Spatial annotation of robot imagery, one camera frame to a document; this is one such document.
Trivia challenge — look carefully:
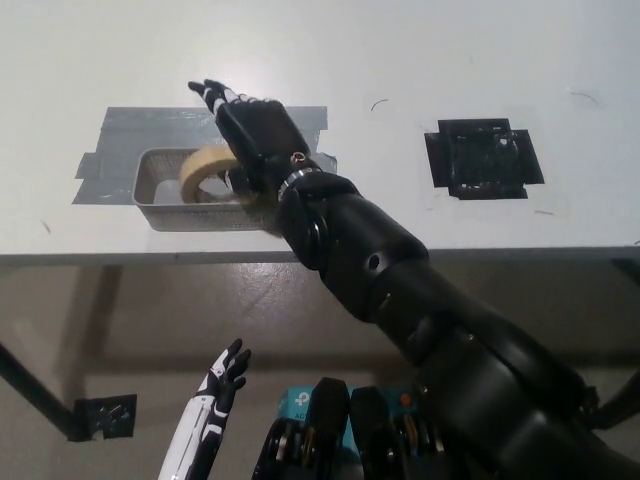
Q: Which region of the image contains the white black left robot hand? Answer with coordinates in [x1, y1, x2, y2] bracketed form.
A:
[156, 338, 253, 480]

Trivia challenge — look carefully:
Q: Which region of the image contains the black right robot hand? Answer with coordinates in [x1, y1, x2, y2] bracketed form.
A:
[187, 78, 322, 197]

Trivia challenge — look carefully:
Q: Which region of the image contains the beige masking tape roll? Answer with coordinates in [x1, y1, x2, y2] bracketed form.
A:
[178, 145, 252, 205]

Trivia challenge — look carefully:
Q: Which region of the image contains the small grey mesh container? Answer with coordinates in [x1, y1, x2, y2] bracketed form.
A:
[133, 147, 274, 233]

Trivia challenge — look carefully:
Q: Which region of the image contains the black tape patch on table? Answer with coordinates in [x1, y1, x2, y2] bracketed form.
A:
[423, 117, 546, 202]

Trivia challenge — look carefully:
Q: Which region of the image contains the teal cardboard box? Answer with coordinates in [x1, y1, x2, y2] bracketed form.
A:
[278, 385, 417, 451]

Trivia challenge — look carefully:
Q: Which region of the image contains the black metal table leg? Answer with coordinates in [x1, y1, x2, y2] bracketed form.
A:
[0, 339, 76, 442]

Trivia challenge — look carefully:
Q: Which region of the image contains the grey duct tape patch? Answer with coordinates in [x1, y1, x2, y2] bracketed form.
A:
[72, 105, 339, 206]

